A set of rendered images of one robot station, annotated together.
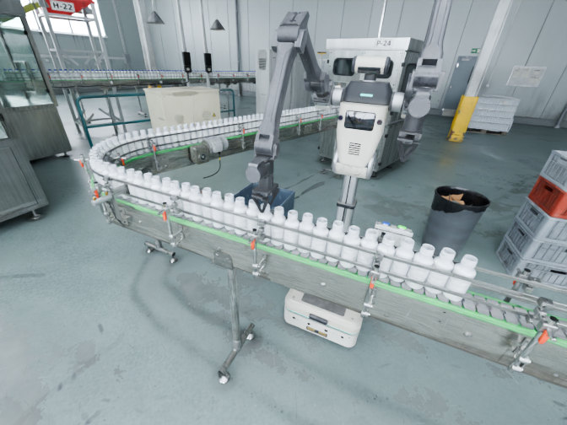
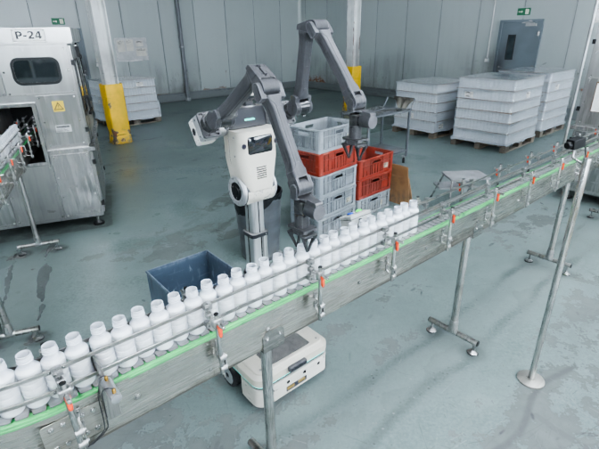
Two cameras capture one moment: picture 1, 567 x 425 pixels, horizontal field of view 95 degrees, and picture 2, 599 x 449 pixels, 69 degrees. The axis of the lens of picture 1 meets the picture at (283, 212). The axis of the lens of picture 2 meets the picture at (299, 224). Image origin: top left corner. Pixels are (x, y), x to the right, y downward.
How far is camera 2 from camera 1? 146 cm
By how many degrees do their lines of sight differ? 56
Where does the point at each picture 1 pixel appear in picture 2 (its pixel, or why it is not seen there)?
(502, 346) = (437, 242)
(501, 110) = (142, 93)
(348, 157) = (258, 182)
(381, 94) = (261, 115)
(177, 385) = not seen: outside the picture
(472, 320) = (426, 237)
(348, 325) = (319, 345)
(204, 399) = not seen: outside the picture
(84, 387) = not seen: outside the picture
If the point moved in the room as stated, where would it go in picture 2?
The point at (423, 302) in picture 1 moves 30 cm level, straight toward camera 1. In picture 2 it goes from (408, 243) to (453, 272)
